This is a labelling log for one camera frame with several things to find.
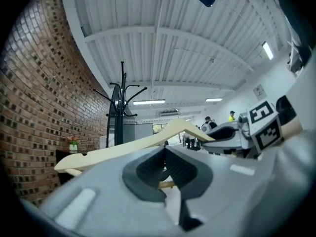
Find person's black printed shirt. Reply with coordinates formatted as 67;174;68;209
268;0;314;70

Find white wall sign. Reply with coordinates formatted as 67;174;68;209
253;84;268;101

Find white ceiling air conditioner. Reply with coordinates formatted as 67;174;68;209
159;109;180;117

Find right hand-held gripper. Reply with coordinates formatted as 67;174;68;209
201;100;284;155

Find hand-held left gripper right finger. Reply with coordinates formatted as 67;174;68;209
164;131;314;237

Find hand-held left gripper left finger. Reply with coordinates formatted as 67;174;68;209
39;146;188;237

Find light wooden hanger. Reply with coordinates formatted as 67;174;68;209
53;118;216;190

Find potted flowers in white pot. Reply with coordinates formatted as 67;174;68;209
66;135;81;151

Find black metal coat rack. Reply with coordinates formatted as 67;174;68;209
93;61;148;149

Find black standing panel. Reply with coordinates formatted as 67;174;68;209
106;84;124;148

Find person's right forearm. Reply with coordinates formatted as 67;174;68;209
281;118;303;140

